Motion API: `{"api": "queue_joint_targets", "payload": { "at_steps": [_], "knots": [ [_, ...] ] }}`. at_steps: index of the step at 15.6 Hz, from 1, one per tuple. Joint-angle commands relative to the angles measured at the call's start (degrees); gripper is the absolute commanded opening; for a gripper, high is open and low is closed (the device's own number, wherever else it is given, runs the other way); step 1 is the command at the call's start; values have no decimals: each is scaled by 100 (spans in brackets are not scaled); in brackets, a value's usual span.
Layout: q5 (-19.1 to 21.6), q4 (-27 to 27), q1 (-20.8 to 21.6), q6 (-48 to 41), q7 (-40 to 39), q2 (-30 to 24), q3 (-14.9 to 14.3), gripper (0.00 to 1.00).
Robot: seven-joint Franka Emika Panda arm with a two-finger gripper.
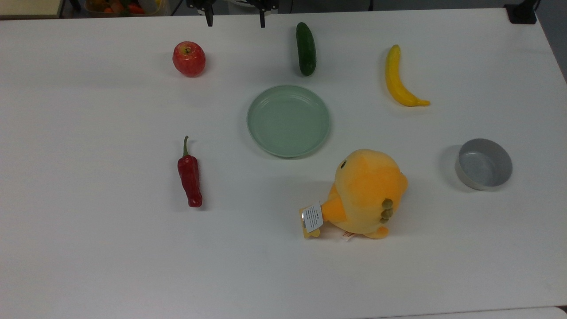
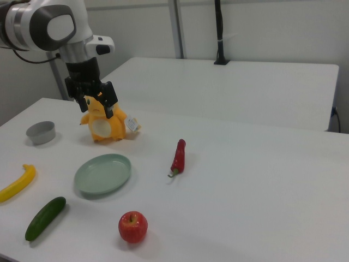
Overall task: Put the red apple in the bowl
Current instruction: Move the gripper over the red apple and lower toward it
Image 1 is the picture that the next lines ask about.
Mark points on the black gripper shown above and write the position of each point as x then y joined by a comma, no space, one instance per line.
266,4

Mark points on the red tomato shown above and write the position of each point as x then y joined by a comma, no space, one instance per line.
189,60

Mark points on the small gray bowl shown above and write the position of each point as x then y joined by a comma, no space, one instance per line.
483,166

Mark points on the dark green cucumber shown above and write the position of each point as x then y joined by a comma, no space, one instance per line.
306,48

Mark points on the pale green plate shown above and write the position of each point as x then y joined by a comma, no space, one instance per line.
288,122

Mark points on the clear bin of vegetables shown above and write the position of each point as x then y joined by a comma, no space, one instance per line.
119,6

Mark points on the red chili pepper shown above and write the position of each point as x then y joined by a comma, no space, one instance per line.
190,179

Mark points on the yellow banana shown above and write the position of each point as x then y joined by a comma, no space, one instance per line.
394,79

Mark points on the beige box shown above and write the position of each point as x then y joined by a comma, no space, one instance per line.
29,6

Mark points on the orange dinosaur plush toy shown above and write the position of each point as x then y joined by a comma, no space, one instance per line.
365,190

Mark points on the black camera stand base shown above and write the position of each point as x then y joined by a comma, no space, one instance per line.
522,13

